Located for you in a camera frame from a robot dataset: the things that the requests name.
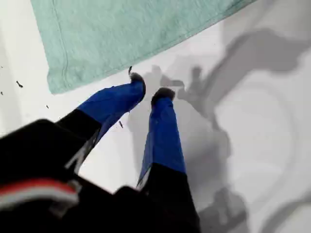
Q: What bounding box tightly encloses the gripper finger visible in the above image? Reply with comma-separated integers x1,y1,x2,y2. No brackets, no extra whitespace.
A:
136,86,196,209
57,74,147,175

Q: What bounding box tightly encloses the pale green T-shirt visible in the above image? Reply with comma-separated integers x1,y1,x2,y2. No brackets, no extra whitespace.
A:
30,0,258,95

